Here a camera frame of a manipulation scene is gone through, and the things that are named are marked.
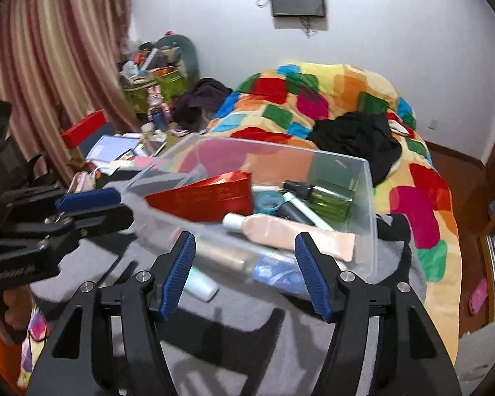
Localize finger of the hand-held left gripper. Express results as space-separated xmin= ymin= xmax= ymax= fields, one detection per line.
xmin=12 ymin=204 xmax=135 ymax=242
xmin=0 ymin=187 xmax=123 ymax=217

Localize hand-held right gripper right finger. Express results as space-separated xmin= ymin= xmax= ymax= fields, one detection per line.
xmin=294 ymin=232 xmax=463 ymax=396

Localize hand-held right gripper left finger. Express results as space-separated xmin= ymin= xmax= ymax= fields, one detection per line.
xmin=25 ymin=231 xmax=197 ymax=396

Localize clear plastic storage box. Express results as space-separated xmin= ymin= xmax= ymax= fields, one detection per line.
xmin=124 ymin=133 xmax=379 ymax=285

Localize green spray bottle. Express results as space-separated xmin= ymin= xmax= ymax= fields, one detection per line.
xmin=282 ymin=179 xmax=355 ymax=220

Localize red shiny packet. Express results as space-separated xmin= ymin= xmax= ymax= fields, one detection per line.
xmin=145 ymin=171 xmax=254 ymax=222

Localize pink pouch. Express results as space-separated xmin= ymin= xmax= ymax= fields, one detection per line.
xmin=72 ymin=171 xmax=95 ymax=192

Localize white and blue tube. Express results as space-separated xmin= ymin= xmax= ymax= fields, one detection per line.
xmin=251 ymin=253 xmax=314 ymax=298

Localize blue white notebook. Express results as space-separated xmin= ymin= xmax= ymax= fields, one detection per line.
xmin=85 ymin=135 xmax=141 ymax=161

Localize pink cosmetic tube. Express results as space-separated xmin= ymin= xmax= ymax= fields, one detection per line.
xmin=222 ymin=212 xmax=356 ymax=262

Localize red box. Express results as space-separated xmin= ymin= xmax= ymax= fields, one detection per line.
xmin=61 ymin=109 xmax=109 ymax=148

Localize grey black printed blanket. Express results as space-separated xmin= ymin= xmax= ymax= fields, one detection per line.
xmin=29 ymin=212 xmax=427 ymax=396

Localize patterned colourful cloth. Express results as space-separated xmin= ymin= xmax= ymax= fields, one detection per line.
xmin=16 ymin=297 xmax=52 ymax=384

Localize tape roll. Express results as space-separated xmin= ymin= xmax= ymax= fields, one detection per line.
xmin=253 ymin=190 xmax=285 ymax=216

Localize blue bottle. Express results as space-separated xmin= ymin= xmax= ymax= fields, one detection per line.
xmin=150 ymin=105 xmax=170 ymax=133

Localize pink bunny plush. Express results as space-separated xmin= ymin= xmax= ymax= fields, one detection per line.
xmin=146 ymin=86 xmax=168 ymax=110

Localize colourful patchwork blanket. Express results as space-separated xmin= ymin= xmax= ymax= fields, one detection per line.
xmin=208 ymin=63 xmax=460 ymax=335

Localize green basket of clutter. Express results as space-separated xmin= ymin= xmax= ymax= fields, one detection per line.
xmin=123 ymin=70 xmax=188 ymax=112

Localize dark purple clothing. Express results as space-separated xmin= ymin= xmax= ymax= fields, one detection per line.
xmin=171 ymin=78 xmax=234 ymax=130

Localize black clothing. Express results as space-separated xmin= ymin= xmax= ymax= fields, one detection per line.
xmin=306 ymin=111 xmax=403 ymax=186

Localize striped pink curtain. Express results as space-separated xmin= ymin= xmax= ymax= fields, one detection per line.
xmin=0 ymin=0 xmax=143 ymax=182

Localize pink clog shoe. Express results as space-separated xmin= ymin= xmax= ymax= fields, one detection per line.
xmin=468 ymin=277 xmax=489 ymax=316

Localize grey green cushion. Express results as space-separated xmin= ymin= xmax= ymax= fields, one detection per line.
xmin=156 ymin=34 xmax=199 ymax=83

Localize white plastic stool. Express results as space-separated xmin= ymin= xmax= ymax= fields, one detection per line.
xmin=454 ymin=322 xmax=495 ymax=384

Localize dangling black cables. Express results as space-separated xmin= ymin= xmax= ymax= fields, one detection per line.
xmin=299 ymin=16 xmax=318 ymax=38

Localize small wall monitor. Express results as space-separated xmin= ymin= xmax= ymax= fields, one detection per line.
xmin=268 ymin=0 xmax=327 ymax=18

